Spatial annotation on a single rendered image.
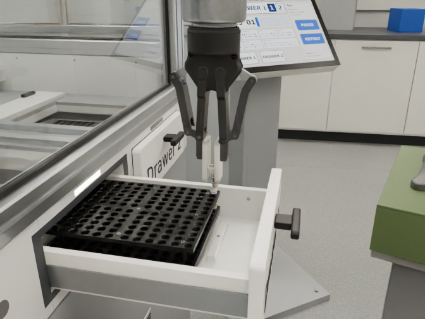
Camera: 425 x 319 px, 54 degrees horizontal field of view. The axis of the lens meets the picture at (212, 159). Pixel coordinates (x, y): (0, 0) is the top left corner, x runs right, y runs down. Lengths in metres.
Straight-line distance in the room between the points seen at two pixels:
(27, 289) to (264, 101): 1.19
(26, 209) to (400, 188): 0.66
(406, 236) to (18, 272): 0.63
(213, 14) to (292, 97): 3.02
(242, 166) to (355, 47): 2.10
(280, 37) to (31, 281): 1.20
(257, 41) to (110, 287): 1.09
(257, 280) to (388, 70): 3.20
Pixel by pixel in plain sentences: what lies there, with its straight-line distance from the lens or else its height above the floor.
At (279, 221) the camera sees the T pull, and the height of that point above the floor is 0.91.
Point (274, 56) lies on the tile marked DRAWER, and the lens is 1.48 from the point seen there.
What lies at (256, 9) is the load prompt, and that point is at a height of 1.15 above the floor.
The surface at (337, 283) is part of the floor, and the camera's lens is 2.02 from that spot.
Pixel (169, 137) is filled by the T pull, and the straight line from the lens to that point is 0.93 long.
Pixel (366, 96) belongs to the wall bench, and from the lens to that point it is 3.62.
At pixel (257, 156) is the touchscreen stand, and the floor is 0.61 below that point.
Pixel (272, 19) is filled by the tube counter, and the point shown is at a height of 1.12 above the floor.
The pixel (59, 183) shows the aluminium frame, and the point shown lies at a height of 0.97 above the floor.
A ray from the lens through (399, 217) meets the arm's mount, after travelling 0.81.
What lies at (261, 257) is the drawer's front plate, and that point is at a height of 0.93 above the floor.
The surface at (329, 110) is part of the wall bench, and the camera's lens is 3.61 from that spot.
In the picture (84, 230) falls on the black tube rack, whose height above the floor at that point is 0.90.
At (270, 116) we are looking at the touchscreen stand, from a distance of 1.62.
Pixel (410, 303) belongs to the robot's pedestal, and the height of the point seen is 0.61.
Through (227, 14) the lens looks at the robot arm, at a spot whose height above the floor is 1.18.
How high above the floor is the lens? 1.21
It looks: 22 degrees down
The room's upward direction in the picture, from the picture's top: straight up
